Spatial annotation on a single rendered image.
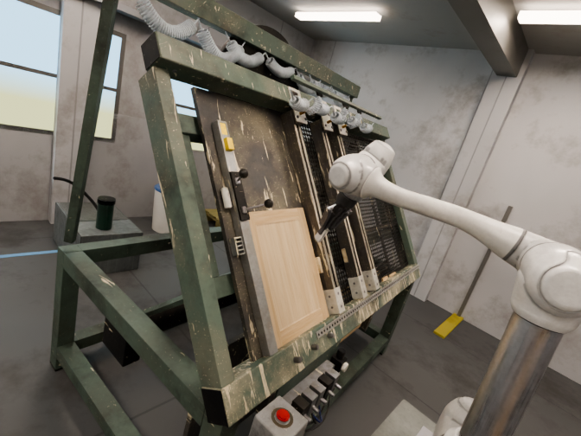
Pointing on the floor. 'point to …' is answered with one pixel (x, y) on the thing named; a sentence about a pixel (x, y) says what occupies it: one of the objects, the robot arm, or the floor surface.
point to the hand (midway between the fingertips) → (321, 234)
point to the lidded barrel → (159, 213)
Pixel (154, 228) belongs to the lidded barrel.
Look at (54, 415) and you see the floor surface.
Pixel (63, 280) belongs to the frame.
